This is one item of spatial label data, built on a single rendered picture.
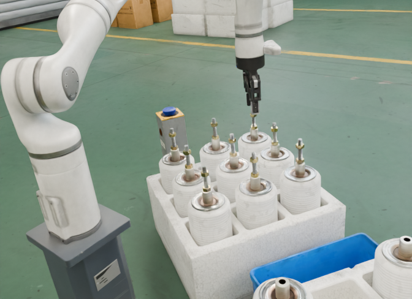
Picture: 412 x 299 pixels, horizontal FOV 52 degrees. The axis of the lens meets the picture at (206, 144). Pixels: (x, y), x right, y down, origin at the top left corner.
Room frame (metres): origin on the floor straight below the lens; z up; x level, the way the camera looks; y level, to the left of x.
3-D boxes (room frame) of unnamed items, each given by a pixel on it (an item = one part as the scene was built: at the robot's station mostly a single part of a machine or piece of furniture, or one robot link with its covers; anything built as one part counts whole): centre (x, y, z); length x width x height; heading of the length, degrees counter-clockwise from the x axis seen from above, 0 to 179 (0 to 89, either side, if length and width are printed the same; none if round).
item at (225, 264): (0.94, -0.07, 0.09); 0.39 x 0.39 x 0.18; 19
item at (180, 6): (4.11, -0.11, 0.27); 0.39 x 0.39 x 0.18; 49
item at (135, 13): (4.76, 0.61, 0.15); 0.30 x 0.24 x 0.30; 46
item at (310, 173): (0.87, -0.21, 0.25); 0.08 x 0.08 x 0.01
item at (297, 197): (0.87, -0.21, 0.16); 0.10 x 0.10 x 0.18
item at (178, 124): (1.20, 0.10, 0.16); 0.07 x 0.07 x 0.31; 19
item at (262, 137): (1.09, -0.14, 0.25); 0.08 x 0.08 x 0.01
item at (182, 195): (0.91, 0.05, 0.16); 0.10 x 0.10 x 0.18
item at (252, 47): (1.09, -0.16, 0.52); 0.11 x 0.09 x 0.06; 92
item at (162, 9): (5.00, 0.39, 0.15); 0.30 x 0.24 x 0.30; 48
